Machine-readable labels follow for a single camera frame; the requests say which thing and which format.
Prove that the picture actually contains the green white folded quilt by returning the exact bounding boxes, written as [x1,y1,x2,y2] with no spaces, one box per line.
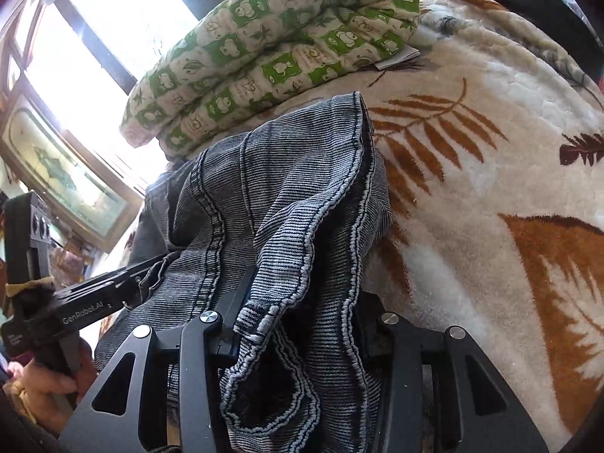
[120,0,420,158]

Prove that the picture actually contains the stained glass window left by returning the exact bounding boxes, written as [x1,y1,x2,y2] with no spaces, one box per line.
[1,91,142,253]

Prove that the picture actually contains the leaf pattern bed blanket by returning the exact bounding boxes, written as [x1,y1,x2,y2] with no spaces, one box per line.
[168,0,603,452]

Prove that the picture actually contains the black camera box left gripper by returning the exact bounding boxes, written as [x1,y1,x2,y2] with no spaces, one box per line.
[4,191,54,316]

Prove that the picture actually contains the grey denim pants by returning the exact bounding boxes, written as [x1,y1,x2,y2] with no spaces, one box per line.
[95,92,391,452]

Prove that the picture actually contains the person's left hand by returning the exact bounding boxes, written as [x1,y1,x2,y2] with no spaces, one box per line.
[2,339,98,436]

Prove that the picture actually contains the black garment on bed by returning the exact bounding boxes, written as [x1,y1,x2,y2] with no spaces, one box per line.
[496,0,603,83]

